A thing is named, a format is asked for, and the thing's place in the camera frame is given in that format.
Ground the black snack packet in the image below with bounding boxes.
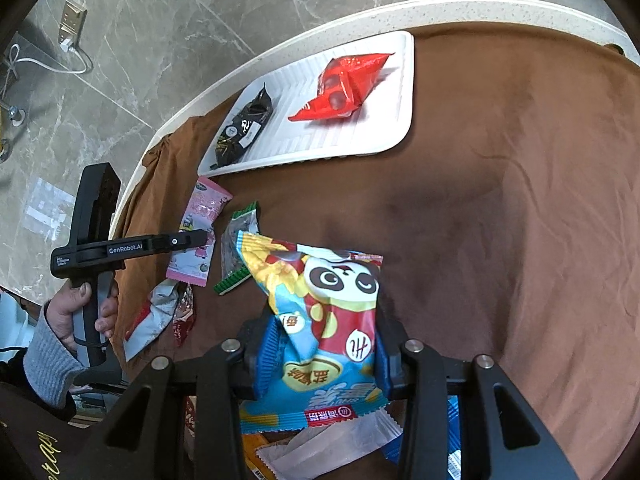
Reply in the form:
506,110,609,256
209,82,273,170

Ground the power strip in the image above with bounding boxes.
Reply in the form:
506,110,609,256
56,0,89,54

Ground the orange snack packet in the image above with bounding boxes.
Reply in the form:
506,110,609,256
240,432,281,480

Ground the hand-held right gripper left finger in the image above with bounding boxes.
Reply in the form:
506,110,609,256
65,310,291,480

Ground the person's left hand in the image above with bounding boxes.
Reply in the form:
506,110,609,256
44,280,121,347

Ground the silver white red snack packet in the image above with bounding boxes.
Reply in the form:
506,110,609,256
122,279,183,362

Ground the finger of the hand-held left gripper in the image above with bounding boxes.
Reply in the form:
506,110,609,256
149,228,212,256

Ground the pale pink white snack packet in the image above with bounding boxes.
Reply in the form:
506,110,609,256
255,405,404,480

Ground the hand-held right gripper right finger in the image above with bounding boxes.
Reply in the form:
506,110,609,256
372,305,581,480

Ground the dark brown embroidered garment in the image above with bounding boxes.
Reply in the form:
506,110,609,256
0,382,103,480

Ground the panda print snack bag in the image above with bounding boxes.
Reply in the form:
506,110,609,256
235,230,406,436

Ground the blue snack packet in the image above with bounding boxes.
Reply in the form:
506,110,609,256
446,395,467,480

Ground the small dark red packet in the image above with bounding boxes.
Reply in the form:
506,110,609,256
172,282,197,348

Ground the green edged seaweed packet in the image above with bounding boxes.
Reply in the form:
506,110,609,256
213,201,262,296

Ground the white ribbed plastic tray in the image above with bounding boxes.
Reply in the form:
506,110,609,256
197,30,416,178

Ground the white power cable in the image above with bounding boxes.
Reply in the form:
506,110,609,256
0,42,95,77

